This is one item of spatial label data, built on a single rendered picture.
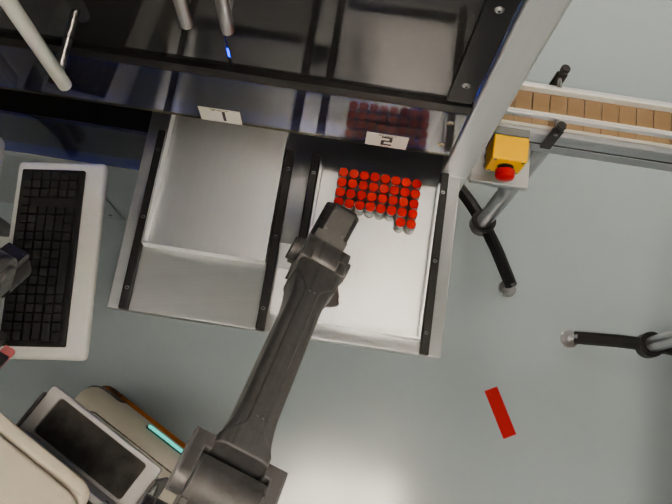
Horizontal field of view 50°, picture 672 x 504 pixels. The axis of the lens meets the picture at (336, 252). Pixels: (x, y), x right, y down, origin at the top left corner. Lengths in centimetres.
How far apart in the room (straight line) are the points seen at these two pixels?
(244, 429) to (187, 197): 88
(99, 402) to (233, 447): 142
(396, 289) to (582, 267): 118
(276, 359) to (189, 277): 72
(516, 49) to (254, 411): 67
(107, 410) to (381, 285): 96
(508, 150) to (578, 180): 121
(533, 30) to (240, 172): 75
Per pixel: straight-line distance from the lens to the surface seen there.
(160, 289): 156
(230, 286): 154
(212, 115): 152
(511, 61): 119
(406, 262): 156
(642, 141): 174
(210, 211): 159
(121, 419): 217
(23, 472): 111
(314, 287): 95
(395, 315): 153
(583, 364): 255
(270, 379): 84
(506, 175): 152
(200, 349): 242
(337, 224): 107
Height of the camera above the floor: 238
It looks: 75 degrees down
